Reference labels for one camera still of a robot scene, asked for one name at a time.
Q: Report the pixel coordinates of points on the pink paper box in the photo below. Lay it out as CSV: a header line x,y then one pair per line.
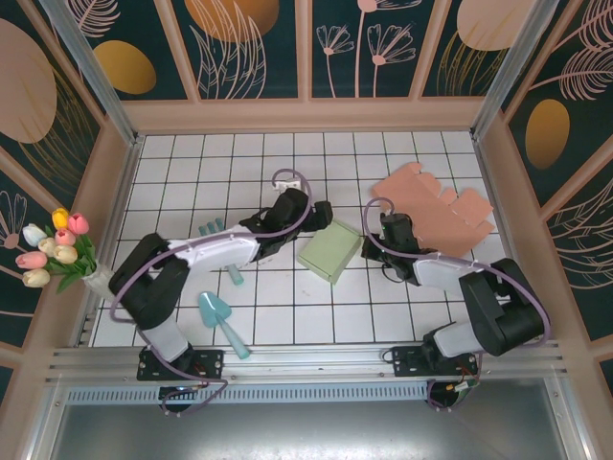
x,y
431,201

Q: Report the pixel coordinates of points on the green paper box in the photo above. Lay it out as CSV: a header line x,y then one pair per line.
x,y
330,251

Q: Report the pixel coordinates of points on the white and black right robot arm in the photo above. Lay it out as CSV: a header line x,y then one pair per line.
x,y
440,273

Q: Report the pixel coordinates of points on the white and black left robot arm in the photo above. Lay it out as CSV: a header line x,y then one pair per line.
x,y
215,249

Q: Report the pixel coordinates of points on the teal toy garden fork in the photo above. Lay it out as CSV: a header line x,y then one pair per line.
x,y
211,229

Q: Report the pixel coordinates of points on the teal toy shovel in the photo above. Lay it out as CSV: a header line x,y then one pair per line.
x,y
215,311

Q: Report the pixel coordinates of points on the white vase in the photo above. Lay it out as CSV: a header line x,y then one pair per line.
x,y
98,280

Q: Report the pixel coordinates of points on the artificial tulip bouquet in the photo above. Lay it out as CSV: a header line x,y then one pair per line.
x,y
57,244

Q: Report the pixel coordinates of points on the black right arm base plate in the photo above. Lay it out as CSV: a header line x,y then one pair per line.
x,y
407,364

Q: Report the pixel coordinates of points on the aluminium mounting rail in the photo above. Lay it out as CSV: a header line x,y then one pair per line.
x,y
311,364

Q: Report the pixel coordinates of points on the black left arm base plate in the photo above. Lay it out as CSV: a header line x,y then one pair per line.
x,y
213,364

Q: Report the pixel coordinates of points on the aluminium frame post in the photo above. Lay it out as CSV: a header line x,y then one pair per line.
x,y
507,67
96,81

